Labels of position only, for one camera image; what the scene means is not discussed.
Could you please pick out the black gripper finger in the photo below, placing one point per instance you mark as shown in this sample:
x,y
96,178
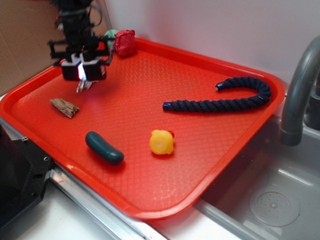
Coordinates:
x,y
70,68
94,68

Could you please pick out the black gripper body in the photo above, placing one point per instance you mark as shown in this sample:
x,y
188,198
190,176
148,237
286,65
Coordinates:
x,y
87,49

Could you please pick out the silver keys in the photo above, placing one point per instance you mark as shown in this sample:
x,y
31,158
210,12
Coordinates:
x,y
83,85

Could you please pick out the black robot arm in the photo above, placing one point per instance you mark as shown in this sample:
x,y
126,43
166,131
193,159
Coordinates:
x,y
74,17

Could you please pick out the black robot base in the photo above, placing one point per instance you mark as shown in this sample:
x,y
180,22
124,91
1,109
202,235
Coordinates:
x,y
24,170

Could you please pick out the green textured ball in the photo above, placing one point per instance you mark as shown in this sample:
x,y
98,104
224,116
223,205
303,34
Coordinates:
x,y
110,33

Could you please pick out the brown wood piece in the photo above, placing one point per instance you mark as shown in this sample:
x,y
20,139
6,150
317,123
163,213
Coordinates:
x,y
65,107

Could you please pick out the red crumpled fabric ball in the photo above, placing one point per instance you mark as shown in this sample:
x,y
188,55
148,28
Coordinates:
x,y
125,42

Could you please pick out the brown cardboard panel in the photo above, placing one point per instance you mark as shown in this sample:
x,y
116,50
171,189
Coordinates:
x,y
26,27

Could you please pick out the dark green toy cucumber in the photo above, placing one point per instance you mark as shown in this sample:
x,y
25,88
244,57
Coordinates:
x,y
103,149

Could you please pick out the red plastic tray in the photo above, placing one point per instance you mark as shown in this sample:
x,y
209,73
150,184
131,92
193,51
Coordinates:
x,y
125,108

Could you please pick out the yellow rubber duck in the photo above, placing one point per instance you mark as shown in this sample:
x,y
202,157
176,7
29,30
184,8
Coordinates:
x,y
162,142

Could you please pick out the grey faucet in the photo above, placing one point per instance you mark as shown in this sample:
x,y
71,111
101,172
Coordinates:
x,y
302,104

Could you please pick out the grey sink basin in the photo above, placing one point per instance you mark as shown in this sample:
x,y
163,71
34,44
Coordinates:
x,y
269,191

